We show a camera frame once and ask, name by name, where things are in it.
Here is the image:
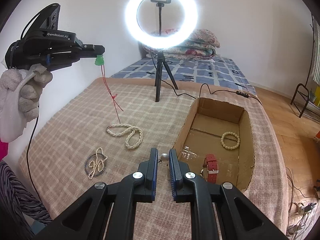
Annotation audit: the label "red strap watch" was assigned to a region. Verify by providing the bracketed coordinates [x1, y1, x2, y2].
[200, 154, 219, 184]

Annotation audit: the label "green pendant red cord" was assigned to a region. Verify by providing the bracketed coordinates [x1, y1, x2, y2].
[94, 55, 124, 125]

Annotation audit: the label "thin dark hoop bangle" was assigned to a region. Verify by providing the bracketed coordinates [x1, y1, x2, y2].
[85, 153, 107, 178]

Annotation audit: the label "thin pearl necklace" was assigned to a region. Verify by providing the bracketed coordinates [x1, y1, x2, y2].
[87, 147, 108, 180]

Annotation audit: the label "cream bead bracelet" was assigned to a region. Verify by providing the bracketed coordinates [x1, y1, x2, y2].
[220, 131, 241, 151]

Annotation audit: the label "single pearl earring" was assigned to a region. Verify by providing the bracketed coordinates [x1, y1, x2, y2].
[159, 153, 169, 165]

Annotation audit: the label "twisted white pearl necklace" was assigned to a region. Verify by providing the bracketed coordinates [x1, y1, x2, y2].
[106, 123, 144, 150]

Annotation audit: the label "left gloved hand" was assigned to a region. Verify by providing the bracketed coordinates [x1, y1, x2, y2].
[1, 64, 53, 143]

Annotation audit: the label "beige checked blanket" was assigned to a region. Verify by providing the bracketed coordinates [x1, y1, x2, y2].
[19, 79, 288, 239]

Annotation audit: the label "open cardboard box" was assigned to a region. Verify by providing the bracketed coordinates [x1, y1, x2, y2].
[173, 98, 254, 191]

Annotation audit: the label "black tripod stand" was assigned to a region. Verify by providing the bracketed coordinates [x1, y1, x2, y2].
[155, 51, 178, 102]

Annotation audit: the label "black phone holder clamp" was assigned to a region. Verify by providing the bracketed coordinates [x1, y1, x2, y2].
[150, 0, 171, 8]

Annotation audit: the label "blue patterned bed sheet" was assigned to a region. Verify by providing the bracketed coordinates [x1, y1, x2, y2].
[112, 56, 256, 95]

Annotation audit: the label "black clothes rack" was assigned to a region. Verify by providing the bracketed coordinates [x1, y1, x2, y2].
[290, 15, 319, 122]

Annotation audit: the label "folded floral quilt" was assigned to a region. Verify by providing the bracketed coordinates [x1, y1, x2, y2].
[164, 29, 220, 60]

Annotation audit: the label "yellow crate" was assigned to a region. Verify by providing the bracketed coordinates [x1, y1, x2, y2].
[309, 86, 320, 106]

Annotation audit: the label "striped white towel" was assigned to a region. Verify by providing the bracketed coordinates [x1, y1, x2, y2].
[311, 16, 320, 86]

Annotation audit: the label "floor cables and plugs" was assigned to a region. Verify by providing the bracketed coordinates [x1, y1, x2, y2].
[285, 167, 320, 235]

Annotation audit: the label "black power cable with remote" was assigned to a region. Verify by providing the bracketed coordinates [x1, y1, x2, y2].
[159, 80, 262, 104]

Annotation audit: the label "white ring light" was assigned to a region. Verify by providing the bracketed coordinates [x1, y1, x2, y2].
[124, 0, 199, 50]

